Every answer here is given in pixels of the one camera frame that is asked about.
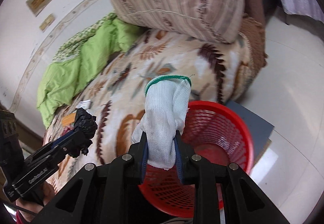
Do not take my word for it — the beige wall switch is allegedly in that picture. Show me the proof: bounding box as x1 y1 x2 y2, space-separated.
39 14 55 32

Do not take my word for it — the grey floor mat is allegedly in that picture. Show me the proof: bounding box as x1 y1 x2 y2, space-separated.
226 100 274 164

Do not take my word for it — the person left hand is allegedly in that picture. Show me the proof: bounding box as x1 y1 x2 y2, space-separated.
15 181 55 223

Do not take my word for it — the green quilt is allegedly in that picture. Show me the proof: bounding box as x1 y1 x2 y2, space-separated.
36 13 145 127

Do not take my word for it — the white blue medicine box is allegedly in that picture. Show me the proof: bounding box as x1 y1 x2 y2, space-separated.
76 100 92 110

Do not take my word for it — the red mesh trash basket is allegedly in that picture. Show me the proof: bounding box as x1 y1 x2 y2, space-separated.
139 101 254 218

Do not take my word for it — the orange ointment box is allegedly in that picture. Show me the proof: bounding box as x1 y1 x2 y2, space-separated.
62 112 76 127

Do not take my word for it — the white knit glove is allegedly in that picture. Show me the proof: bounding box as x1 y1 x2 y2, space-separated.
131 75 192 170

